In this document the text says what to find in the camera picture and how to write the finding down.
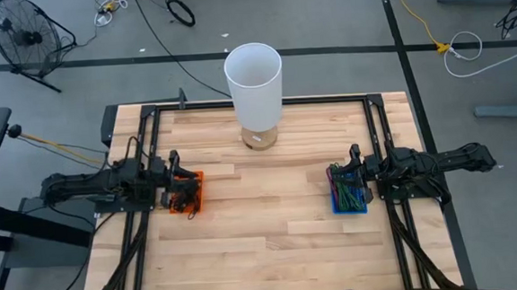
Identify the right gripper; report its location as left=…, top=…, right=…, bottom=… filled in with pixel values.
left=329, top=142, right=382, bottom=206

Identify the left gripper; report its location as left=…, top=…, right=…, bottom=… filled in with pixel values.
left=150, top=149, right=202, bottom=210

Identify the black cable with red strap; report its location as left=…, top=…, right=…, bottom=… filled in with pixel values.
left=184, top=184, right=204, bottom=221

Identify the orange plastic basket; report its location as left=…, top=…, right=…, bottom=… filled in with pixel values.
left=165, top=169, right=208, bottom=216

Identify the blue plastic basket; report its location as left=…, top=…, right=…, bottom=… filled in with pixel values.
left=328, top=160, right=370, bottom=217

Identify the white shade wooden base lamp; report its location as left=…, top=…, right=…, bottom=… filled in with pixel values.
left=222, top=40, right=288, bottom=154

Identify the black floor fan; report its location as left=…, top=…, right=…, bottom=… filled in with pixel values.
left=0, top=0, right=81, bottom=98

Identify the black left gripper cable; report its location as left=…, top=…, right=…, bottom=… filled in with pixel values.
left=124, top=134, right=143, bottom=163

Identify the black aluminium table frame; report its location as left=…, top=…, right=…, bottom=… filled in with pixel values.
left=69, top=82, right=479, bottom=290

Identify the yellow arm cable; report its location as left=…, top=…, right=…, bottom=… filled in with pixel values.
left=19, top=127, right=108, bottom=171

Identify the black lamp power cord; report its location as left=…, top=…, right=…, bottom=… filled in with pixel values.
left=132, top=0, right=233, bottom=104

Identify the yellow extension cord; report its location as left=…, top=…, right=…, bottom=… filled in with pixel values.
left=398, top=0, right=451, bottom=57

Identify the black coiled floor cable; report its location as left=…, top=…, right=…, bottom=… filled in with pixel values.
left=164, top=0, right=197, bottom=30

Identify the white floor cable bundle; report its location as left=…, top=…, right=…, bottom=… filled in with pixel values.
left=92, top=0, right=149, bottom=28

